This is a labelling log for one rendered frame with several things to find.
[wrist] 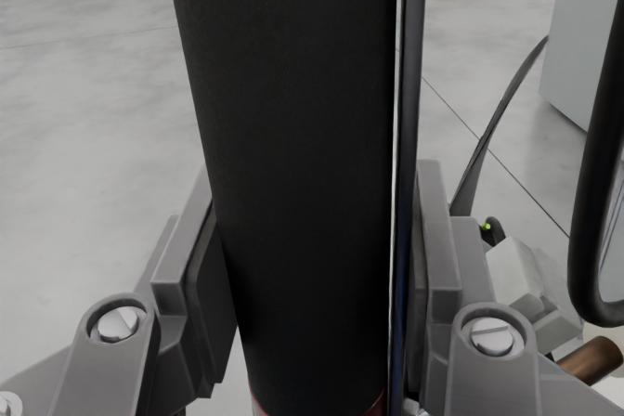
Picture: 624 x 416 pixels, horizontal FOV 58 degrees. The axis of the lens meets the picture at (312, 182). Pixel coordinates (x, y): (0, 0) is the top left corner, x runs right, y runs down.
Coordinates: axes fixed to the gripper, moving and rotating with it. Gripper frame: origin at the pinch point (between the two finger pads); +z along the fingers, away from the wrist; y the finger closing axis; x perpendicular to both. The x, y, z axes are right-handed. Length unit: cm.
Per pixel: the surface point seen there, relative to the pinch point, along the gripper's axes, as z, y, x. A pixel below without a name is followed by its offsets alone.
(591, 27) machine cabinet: 269, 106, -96
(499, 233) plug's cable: 44, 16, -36
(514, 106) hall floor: 296, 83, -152
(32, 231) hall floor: 177, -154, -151
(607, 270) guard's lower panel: 121, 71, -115
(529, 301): 31.9, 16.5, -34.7
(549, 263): 39, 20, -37
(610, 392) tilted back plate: 25, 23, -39
